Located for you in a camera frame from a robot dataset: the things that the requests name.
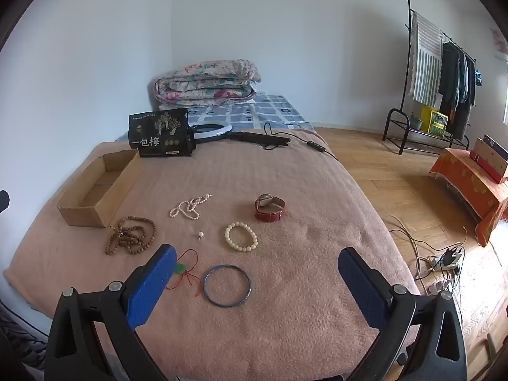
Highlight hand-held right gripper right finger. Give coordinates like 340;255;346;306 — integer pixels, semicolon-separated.
337;247;468;381

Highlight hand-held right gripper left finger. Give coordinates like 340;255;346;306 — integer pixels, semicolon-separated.
44;243;178;381

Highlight green pendant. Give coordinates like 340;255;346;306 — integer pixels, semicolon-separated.
164;248;205;298

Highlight brown wooden bead necklace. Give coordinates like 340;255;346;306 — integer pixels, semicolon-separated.
105;216;157;256

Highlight dark blue bangle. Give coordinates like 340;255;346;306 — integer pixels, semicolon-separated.
202;264;252;308

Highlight brown cardboard box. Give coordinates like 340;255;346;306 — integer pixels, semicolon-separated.
57;150;144;229

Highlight white pearl necklace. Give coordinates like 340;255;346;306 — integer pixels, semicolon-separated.
169;194;215;221

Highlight cream bead bracelet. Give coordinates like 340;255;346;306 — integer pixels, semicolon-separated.
224;222;258;253

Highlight red strap wristwatch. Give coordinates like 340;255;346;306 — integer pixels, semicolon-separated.
254;193;287;222

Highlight white power strip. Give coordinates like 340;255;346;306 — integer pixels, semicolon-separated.
429;246;465;274

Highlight pink fleece blanket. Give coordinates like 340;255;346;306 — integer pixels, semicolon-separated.
3;127;421;381

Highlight dark patterned pants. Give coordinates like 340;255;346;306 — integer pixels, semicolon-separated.
0;302;50;371

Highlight orange cloth covered table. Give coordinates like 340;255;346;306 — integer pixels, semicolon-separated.
429;148;508;247

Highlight black snack bag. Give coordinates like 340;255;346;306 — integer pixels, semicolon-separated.
128;108;196;158

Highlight tan and red box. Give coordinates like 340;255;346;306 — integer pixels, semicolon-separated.
469;138;508;184

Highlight black metal clothes rack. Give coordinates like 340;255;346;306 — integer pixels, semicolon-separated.
382;0;479;155

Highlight yellow box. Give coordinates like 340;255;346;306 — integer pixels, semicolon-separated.
420;105;450;139

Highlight dark blue box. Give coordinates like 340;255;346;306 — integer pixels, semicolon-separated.
482;134;508;161

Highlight folded floral quilt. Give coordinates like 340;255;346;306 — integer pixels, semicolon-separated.
154;59;263;108

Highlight dark hanging clothes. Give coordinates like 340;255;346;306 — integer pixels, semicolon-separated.
438;42;477;140

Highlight striped hanging towel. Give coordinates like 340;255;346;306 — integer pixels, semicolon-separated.
407;11;444;104

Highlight floor cables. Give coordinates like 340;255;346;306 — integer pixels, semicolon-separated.
387;214;469;298

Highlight black cable with controller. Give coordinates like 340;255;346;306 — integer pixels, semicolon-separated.
263;122;340;161

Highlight white ring light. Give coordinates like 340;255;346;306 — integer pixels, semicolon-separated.
190;122;233;142

